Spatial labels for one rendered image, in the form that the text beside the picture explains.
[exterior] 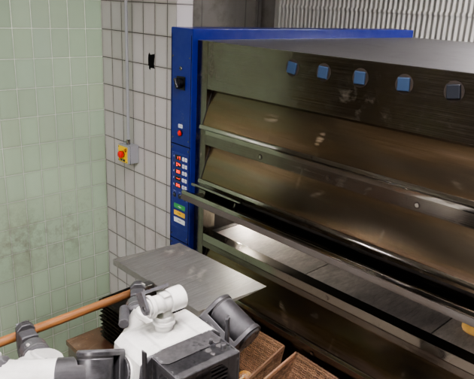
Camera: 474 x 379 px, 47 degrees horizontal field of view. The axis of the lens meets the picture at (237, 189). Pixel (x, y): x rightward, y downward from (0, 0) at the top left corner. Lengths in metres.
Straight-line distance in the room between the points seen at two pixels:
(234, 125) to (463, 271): 1.12
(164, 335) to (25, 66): 1.89
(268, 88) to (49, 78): 1.33
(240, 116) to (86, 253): 1.53
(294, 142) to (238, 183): 0.39
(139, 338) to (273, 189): 1.02
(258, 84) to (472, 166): 0.93
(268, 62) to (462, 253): 1.03
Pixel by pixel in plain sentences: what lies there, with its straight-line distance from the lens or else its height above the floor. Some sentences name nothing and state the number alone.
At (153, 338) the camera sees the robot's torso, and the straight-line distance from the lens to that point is 1.54.
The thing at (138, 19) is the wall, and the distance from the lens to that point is 2.95.
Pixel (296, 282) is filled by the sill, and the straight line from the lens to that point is 2.37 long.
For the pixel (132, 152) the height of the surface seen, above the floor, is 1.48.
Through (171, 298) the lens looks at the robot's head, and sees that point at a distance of 1.52.
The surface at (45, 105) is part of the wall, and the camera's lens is 3.14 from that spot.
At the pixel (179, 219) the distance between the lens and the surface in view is 2.82.
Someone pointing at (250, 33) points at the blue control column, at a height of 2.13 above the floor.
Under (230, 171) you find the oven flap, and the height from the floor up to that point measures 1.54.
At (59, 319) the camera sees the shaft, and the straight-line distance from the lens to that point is 2.00.
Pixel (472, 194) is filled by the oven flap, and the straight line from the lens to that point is 1.83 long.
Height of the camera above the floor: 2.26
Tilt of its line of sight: 19 degrees down
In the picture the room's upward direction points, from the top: 3 degrees clockwise
